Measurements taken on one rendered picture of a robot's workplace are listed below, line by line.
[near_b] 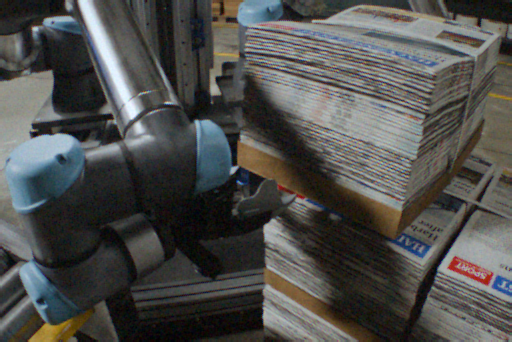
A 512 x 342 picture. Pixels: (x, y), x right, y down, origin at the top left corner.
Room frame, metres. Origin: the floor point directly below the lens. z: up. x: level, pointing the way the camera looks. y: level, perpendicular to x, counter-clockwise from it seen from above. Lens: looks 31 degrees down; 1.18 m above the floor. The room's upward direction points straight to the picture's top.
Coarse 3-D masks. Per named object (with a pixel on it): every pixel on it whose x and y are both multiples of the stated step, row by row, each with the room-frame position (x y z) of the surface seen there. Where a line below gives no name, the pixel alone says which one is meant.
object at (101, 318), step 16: (0, 224) 0.48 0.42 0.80; (0, 240) 0.44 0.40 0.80; (16, 240) 0.44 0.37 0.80; (16, 256) 0.40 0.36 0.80; (32, 256) 0.40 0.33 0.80; (128, 288) 0.37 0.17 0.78; (112, 304) 0.34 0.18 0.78; (128, 304) 0.37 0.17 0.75; (96, 320) 0.35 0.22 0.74; (112, 320) 0.33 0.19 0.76; (128, 320) 0.36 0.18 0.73; (96, 336) 0.35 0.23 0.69; (112, 336) 0.34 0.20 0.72; (128, 336) 0.35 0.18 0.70
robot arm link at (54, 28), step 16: (64, 16) 1.02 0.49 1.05; (48, 32) 0.93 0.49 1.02; (64, 32) 0.93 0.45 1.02; (80, 32) 0.95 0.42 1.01; (48, 48) 0.91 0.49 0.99; (64, 48) 0.93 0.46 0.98; (80, 48) 0.95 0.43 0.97; (48, 64) 0.91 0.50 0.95; (64, 64) 0.93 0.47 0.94; (80, 64) 0.94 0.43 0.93
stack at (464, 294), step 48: (288, 192) 0.54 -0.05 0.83; (480, 192) 0.55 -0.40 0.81; (288, 240) 0.52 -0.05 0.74; (336, 240) 0.46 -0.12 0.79; (384, 240) 0.42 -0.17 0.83; (432, 240) 0.41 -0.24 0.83; (480, 240) 0.41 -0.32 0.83; (336, 288) 0.46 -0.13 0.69; (384, 288) 0.40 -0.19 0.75; (432, 288) 0.36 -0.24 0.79; (480, 288) 0.32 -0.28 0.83; (288, 336) 0.51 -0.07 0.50; (336, 336) 0.44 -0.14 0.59; (384, 336) 0.39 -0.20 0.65; (432, 336) 0.34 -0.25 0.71; (480, 336) 0.30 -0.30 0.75
